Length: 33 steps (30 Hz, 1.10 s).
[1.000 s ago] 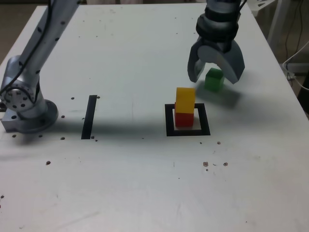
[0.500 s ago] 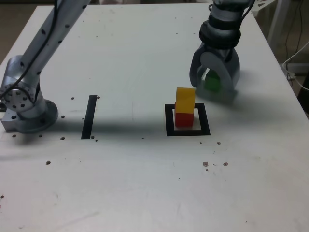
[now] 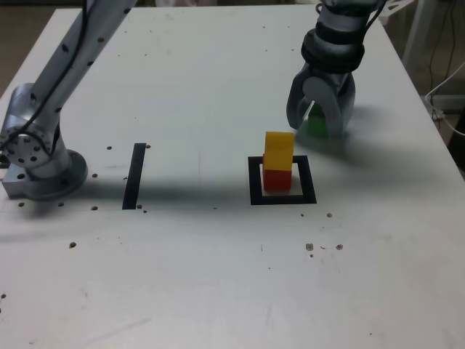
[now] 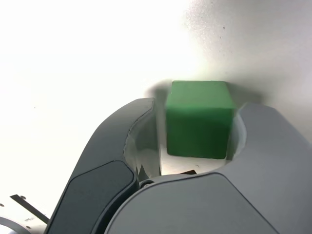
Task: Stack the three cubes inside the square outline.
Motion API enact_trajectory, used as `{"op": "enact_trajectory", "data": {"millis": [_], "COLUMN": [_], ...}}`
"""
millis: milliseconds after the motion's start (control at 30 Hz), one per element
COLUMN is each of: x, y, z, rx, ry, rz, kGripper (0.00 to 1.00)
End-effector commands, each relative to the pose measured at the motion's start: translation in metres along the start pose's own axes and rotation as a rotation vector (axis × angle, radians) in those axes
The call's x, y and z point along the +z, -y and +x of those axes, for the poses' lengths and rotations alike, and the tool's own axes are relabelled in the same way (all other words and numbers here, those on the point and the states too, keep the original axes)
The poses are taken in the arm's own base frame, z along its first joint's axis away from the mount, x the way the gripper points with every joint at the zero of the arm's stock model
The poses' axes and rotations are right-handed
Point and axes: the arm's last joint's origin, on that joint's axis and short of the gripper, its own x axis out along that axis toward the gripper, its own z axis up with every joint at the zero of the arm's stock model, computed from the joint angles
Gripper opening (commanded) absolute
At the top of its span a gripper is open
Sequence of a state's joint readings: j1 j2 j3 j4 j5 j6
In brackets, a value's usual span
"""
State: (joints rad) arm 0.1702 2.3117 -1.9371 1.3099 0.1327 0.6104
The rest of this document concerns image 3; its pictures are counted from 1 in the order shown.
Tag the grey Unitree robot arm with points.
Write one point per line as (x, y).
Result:
(22, 145)

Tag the red cube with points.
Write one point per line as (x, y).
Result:
(277, 180)

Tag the white chair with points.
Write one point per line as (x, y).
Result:
(396, 7)

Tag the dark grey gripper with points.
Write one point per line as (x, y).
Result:
(343, 87)

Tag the white frame leg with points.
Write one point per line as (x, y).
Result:
(414, 32)

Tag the black tape strip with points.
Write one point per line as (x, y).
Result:
(133, 178)

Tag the green cube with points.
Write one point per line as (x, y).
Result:
(316, 125)

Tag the black tape square outline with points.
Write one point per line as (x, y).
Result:
(283, 201)

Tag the grey power strip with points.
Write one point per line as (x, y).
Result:
(450, 102)

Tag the yellow cube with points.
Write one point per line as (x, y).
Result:
(278, 151)

